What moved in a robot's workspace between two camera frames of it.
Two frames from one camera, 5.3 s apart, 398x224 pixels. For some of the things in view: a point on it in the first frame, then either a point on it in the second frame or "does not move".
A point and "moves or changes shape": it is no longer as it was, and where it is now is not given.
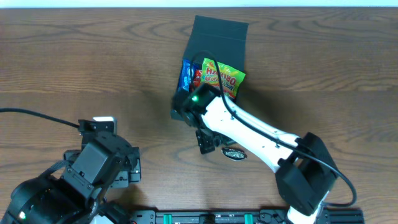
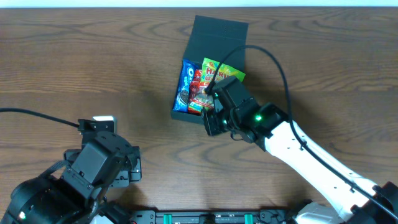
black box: (226, 39) does not move
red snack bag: (197, 78) does not move
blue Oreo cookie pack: (184, 81) does not move
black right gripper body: (204, 142) to (209, 123)
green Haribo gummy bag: (232, 79) moves or changes shape
